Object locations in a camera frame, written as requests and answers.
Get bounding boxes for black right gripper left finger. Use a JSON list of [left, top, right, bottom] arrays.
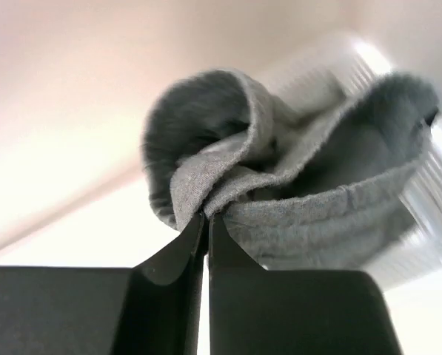
[[0, 214, 206, 354]]

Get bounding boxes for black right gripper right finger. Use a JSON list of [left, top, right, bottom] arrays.
[[208, 217, 402, 355]]

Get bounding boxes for grey drawstring shorts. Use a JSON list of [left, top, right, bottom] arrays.
[[141, 70, 439, 269]]

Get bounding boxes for white perforated plastic basket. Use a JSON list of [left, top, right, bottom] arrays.
[[260, 33, 442, 291]]

